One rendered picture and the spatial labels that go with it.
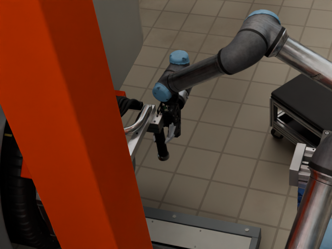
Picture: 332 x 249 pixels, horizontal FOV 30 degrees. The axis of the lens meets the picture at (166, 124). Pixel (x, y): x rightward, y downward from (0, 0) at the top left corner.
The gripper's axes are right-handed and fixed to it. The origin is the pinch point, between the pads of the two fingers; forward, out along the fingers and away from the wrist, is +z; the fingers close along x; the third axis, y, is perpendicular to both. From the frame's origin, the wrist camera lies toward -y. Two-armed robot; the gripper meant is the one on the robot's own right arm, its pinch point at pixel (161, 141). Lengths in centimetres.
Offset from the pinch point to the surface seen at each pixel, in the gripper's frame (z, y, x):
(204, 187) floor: -47, -83, -3
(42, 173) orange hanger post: 76, 71, 9
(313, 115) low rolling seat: -74, -49, 47
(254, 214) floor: -35, -83, 25
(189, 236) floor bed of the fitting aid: -10, -75, 0
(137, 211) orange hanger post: 64, 45, 21
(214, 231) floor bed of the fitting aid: -16, -75, 10
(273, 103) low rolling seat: -86, -56, 25
